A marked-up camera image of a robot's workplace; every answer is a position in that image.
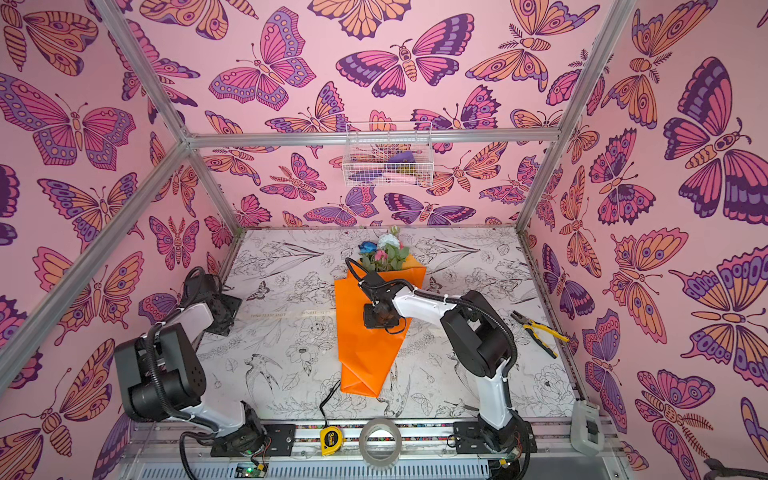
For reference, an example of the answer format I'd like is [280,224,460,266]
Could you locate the orange wrapping paper sheet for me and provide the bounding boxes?
[335,264,411,397]

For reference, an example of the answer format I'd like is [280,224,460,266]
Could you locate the blue fake rose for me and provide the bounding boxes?
[358,241,378,255]

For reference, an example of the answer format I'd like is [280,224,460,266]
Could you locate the white fake rose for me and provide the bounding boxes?
[377,226,402,251]

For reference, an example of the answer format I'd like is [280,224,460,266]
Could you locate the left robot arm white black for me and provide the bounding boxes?
[114,267,267,457]

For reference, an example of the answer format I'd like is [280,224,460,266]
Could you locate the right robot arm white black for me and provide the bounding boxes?
[345,258,534,454]

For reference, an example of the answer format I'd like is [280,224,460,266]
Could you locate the yellow tape measure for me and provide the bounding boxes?
[319,380,344,456]

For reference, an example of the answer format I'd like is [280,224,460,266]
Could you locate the clear tape roll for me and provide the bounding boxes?
[358,418,403,470]

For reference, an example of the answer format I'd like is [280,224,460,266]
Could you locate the green circuit board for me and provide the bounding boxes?
[235,462,268,479]

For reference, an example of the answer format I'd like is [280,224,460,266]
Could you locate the grey plastic clamp device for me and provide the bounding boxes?
[570,400,605,457]

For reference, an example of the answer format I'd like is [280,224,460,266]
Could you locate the yellow handled pliers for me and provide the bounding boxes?
[512,311,570,359]

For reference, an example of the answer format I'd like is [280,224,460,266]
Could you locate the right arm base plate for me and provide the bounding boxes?
[453,418,538,456]

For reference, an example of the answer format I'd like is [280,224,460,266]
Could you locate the white wire basket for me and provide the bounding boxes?
[340,121,435,188]

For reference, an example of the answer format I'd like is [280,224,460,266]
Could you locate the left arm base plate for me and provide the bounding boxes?
[210,424,296,458]

